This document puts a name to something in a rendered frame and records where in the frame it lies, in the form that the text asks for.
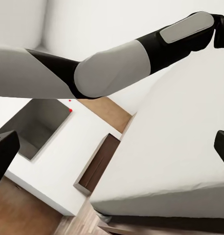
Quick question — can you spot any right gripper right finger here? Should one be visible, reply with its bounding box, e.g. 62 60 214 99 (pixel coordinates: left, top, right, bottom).
214 130 224 161

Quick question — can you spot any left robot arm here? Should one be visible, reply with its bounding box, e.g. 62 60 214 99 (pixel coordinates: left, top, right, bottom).
0 11 224 100

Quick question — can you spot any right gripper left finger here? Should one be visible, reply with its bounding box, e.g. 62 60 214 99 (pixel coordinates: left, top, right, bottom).
0 130 20 181

